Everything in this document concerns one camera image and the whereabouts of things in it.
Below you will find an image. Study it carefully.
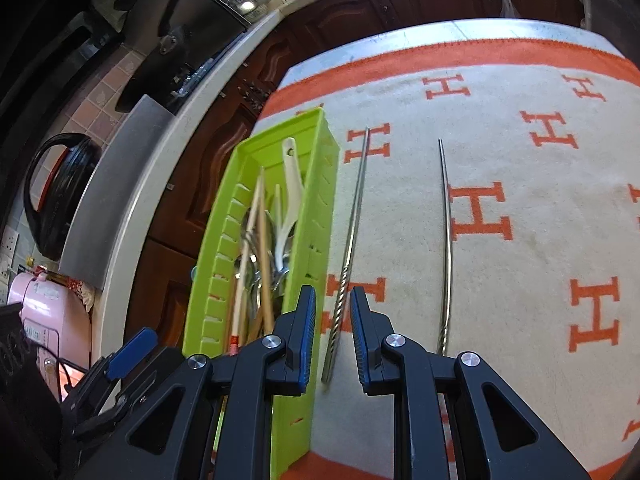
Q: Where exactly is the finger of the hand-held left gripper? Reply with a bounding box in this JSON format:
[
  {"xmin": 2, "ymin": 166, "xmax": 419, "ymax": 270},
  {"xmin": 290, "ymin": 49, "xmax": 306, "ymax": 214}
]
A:
[
  {"xmin": 62, "ymin": 345, "xmax": 187, "ymax": 443},
  {"xmin": 102, "ymin": 327, "xmax": 157, "ymax": 381}
]

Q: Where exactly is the stainless steel splash plate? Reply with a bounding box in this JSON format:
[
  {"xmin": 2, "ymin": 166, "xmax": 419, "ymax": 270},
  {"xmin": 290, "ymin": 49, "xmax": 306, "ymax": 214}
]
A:
[{"xmin": 59, "ymin": 94, "xmax": 178, "ymax": 291}]

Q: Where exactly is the white ceramic spoon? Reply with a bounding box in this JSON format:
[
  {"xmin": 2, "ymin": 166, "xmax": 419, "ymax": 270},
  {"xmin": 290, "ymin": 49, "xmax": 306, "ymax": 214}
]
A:
[{"xmin": 272, "ymin": 137, "xmax": 307, "ymax": 266}]

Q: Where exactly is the wooden chopstick with banded end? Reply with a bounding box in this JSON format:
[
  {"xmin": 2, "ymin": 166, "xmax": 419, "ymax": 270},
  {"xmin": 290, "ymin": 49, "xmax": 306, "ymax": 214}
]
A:
[{"xmin": 252, "ymin": 220, "xmax": 277, "ymax": 337}]

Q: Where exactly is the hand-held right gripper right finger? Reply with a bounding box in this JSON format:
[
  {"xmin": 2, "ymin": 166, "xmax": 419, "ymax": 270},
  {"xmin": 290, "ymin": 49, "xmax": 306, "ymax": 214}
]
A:
[{"xmin": 350, "ymin": 286, "xmax": 591, "ymax": 480}]

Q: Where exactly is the black gas stove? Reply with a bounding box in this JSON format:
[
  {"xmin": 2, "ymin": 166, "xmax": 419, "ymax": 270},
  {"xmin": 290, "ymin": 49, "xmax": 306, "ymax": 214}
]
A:
[{"xmin": 165, "ymin": 55, "xmax": 228, "ymax": 108}]

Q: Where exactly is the orange and cream printed blanket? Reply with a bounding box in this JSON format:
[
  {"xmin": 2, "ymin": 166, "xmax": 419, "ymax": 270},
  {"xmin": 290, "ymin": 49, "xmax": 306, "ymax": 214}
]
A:
[{"xmin": 250, "ymin": 37, "xmax": 640, "ymax": 480}]

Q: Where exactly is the stainless steel chopstick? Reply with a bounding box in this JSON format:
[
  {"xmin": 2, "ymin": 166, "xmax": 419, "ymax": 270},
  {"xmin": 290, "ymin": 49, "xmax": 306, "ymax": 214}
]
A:
[
  {"xmin": 322, "ymin": 126, "xmax": 372, "ymax": 383},
  {"xmin": 436, "ymin": 139, "xmax": 453, "ymax": 357}
]

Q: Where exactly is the dark glossy range hood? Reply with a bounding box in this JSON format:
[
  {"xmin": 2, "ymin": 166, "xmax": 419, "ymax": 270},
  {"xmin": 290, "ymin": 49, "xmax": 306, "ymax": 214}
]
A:
[{"xmin": 90, "ymin": 0, "xmax": 256, "ymax": 111}]

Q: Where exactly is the large stainless steel spoon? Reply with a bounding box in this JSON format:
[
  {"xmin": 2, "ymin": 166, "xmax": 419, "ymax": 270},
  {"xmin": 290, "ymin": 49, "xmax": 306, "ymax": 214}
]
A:
[
  {"xmin": 240, "ymin": 225, "xmax": 271, "ymax": 291},
  {"xmin": 270, "ymin": 240, "xmax": 296, "ymax": 281}
]

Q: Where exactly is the green plastic utensil tray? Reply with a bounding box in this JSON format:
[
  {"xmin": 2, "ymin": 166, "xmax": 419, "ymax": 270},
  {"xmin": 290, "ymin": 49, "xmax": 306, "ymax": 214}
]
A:
[{"xmin": 181, "ymin": 107, "xmax": 341, "ymax": 480}]

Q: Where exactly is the pink kitchen appliance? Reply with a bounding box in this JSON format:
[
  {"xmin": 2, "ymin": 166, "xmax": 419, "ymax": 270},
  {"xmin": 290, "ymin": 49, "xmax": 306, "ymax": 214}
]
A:
[{"xmin": 7, "ymin": 271, "xmax": 93, "ymax": 396}]

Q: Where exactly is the pale chopstick with red pattern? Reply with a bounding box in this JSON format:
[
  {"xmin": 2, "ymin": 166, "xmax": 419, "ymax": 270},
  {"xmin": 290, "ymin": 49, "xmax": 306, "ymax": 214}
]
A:
[{"xmin": 229, "ymin": 167, "xmax": 266, "ymax": 357}]

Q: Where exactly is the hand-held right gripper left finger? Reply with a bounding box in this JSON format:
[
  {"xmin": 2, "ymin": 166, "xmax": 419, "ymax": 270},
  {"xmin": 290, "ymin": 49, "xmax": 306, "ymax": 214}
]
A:
[{"xmin": 75, "ymin": 285, "xmax": 317, "ymax": 480}]

